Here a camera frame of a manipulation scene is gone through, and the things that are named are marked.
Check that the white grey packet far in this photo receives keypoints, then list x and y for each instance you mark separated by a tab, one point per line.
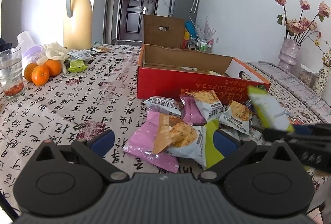
80	54

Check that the pink snack packet large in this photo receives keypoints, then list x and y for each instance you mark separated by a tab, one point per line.
141	145

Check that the orange fruit right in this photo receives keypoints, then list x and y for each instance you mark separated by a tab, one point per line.
54	67

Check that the green snack packet far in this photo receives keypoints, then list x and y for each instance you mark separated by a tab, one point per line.
77	66

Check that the small floral vase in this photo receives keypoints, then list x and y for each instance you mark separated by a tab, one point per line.
321	80

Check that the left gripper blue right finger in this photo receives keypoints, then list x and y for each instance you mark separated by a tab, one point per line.
225	143

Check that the white cracker packet front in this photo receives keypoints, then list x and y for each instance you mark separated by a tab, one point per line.
179	139

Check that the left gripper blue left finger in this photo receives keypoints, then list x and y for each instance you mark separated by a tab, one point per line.
103	143

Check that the white cracker packet back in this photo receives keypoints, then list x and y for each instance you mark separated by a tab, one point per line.
208	104

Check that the pink patterned folded cloth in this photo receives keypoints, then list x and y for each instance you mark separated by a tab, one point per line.
300	102

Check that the orange fruit front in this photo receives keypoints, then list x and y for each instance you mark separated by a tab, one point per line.
40	75

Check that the white cracker packet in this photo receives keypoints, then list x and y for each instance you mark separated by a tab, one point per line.
237	116
208	104
179	139

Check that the orange fruit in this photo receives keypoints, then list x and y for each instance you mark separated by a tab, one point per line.
28	71
54	67
40	75

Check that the pink snack packet small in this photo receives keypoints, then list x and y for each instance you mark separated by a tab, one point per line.
190	113

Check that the pink textured vase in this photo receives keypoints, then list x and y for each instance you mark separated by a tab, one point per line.
288	54

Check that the glass jar with lid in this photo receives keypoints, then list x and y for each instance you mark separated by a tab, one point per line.
307	76

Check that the white tissue pack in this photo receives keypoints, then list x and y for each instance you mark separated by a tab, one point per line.
30	51

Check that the green white snack packet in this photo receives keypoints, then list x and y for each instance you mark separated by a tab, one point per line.
268	109

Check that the red cardboard snack box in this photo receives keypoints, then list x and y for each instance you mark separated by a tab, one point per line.
169	72

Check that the glass cup with goji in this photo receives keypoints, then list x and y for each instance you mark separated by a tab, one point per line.
12	82

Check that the wire storage rack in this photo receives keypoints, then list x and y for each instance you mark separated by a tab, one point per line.
200	44

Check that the dried pink roses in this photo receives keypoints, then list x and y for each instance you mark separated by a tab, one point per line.
301	29

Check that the calligraphy print tablecloth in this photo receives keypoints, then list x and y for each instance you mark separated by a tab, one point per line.
75	106

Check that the dark brown entrance door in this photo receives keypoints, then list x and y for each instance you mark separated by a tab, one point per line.
130	27

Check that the white rubber glove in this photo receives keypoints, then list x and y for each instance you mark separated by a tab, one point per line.
54	51

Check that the yellow thermos jug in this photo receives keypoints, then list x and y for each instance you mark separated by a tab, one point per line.
77	27

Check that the cracker packet by thermos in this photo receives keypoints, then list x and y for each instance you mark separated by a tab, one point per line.
101	49

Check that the orange fruit left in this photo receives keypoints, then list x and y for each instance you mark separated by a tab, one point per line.
28	71

